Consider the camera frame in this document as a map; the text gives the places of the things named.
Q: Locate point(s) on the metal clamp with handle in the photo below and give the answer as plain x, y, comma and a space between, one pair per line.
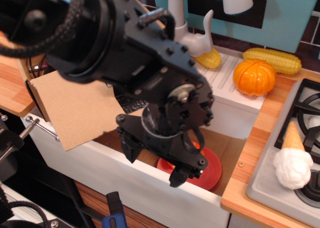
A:
11, 142

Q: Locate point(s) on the brown cardboard kitchen set box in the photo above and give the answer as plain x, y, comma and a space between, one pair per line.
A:
77, 112

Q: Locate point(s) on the toy ice cream cone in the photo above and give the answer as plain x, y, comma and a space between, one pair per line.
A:
292, 163

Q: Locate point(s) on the toy salmon sushi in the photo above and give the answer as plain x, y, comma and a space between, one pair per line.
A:
196, 147

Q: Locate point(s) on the small yellow toy corn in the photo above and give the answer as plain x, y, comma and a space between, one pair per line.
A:
209, 60

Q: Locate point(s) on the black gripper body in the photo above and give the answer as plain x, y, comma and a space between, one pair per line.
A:
168, 133

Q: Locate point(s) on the blue black bar clamp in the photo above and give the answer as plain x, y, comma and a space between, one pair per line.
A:
117, 217

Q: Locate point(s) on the yellow toy corn cob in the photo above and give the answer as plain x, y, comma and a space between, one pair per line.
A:
282, 62

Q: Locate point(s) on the grey toy stove top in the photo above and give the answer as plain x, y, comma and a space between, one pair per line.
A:
302, 107

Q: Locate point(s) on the orange toy pumpkin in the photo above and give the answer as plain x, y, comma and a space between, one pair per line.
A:
254, 77

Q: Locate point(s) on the teal toy microwave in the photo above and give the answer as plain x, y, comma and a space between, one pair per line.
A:
278, 24

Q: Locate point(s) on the white toy sink basin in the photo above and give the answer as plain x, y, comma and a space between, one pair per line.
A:
141, 185

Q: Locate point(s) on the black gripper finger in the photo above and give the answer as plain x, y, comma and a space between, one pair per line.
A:
179, 175
131, 146

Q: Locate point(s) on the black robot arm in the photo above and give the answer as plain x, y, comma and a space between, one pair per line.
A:
119, 43

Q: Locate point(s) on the grey toy faucet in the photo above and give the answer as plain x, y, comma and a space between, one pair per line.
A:
197, 44

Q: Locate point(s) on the red plastic plate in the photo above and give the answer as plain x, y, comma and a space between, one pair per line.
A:
211, 175

